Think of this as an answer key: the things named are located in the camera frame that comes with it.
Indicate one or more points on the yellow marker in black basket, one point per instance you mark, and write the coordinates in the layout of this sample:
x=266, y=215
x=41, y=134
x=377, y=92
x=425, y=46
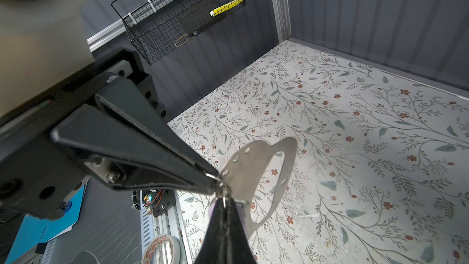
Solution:
x=225, y=8

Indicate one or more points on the purple key tag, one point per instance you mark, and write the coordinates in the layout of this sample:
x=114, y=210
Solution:
x=239, y=207

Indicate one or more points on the black wire basket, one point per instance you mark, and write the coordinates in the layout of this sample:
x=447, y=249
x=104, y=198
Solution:
x=158, y=27

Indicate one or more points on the tape roll clear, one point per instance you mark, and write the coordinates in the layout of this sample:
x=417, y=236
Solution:
x=164, y=249

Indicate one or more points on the black pad in basket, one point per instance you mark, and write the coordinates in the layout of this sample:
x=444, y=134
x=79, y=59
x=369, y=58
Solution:
x=196, y=18

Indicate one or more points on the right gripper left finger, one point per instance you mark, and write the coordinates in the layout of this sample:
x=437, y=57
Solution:
x=214, y=248

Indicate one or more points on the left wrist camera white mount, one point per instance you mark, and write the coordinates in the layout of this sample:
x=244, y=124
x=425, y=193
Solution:
x=42, y=43

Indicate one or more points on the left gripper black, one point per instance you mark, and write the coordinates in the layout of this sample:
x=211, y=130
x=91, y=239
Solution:
x=50, y=143

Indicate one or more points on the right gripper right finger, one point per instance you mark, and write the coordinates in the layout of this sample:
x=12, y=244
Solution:
x=237, y=247

